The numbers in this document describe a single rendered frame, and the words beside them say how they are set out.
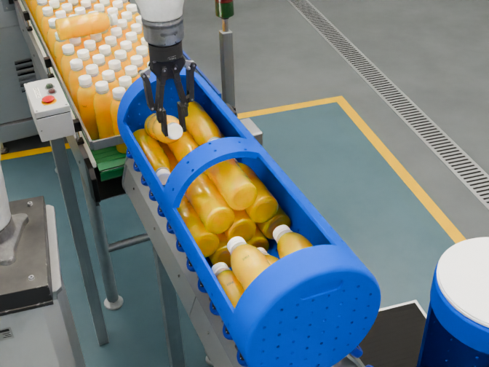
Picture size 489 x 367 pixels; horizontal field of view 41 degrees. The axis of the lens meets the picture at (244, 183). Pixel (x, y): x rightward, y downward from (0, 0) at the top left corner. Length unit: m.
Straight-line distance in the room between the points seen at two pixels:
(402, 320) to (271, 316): 1.45
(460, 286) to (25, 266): 0.92
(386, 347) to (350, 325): 1.18
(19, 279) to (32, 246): 0.11
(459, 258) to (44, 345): 0.97
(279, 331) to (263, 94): 3.13
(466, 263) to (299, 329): 0.45
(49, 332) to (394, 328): 1.35
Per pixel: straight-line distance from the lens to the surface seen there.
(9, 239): 1.56
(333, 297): 1.20
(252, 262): 1.28
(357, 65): 4.60
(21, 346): 1.65
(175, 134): 1.59
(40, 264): 1.50
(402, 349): 2.47
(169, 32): 1.45
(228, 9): 2.28
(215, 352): 1.50
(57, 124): 1.99
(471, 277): 1.47
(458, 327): 1.42
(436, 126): 3.98
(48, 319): 1.60
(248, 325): 1.16
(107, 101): 2.04
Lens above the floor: 2.02
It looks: 36 degrees down
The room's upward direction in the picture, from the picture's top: 2 degrees counter-clockwise
